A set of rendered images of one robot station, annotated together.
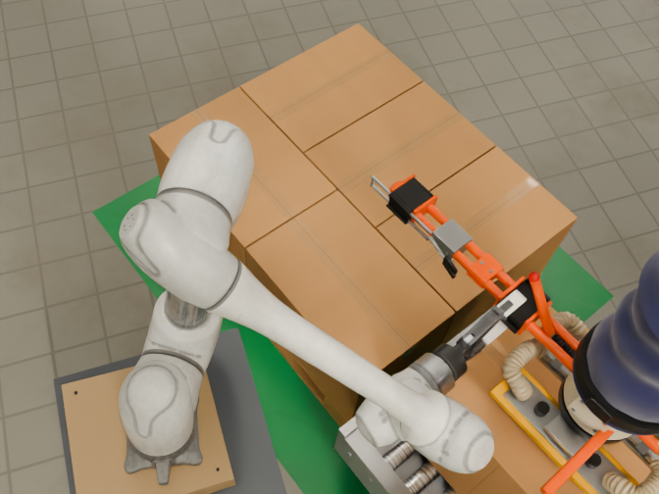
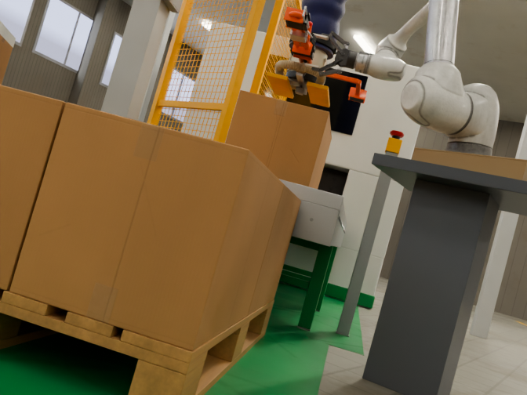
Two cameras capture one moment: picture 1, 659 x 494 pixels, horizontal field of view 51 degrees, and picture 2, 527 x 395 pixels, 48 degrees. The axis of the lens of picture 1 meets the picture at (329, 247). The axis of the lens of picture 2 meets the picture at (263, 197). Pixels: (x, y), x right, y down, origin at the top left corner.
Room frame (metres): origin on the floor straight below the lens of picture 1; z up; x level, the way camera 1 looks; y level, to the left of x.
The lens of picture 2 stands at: (2.20, 1.63, 0.41)
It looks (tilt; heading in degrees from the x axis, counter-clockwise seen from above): 3 degrees up; 234
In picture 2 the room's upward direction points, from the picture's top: 16 degrees clockwise
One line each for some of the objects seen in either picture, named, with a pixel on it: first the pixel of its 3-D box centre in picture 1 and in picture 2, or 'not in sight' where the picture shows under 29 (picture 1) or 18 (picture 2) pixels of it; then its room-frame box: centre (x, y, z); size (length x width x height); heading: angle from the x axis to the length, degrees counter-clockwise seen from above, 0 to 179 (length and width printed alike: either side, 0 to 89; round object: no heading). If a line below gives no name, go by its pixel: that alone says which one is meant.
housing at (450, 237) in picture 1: (450, 239); (299, 33); (0.85, -0.27, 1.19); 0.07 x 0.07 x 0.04; 45
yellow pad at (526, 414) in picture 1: (564, 435); (319, 92); (0.45, -0.54, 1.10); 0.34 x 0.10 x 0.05; 45
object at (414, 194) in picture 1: (412, 198); (295, 19); (0.95, -0.18, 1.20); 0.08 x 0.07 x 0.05; 45
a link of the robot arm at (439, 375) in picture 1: (431, 375); (362, 62); (0.51, -0.23, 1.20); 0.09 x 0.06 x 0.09; 45
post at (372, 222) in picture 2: not in sight; (368, 236); (0.03, -0.38, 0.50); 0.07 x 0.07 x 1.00; 44
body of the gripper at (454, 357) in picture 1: (457, 355); (346, 58); (0.57, -0.29, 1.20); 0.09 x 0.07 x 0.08; 135
